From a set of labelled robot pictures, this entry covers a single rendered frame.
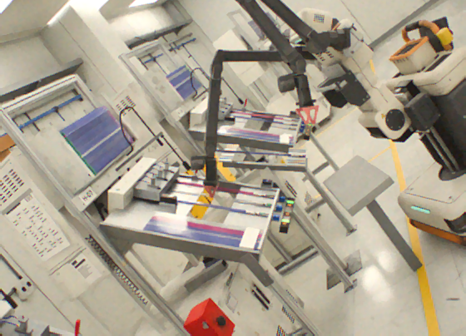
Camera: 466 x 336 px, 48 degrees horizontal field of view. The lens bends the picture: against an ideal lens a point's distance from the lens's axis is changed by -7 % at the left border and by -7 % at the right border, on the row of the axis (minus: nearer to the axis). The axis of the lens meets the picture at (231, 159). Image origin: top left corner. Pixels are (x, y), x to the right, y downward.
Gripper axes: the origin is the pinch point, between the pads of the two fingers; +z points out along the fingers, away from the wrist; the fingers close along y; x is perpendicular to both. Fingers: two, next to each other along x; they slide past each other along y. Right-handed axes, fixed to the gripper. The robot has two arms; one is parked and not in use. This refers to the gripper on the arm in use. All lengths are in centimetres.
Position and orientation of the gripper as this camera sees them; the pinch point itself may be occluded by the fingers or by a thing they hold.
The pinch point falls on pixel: (211, 195)
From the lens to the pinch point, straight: 276.0
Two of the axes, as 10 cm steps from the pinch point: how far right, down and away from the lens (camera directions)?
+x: 9.8, 0.5, -1.8
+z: 0.1, 9.4, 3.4
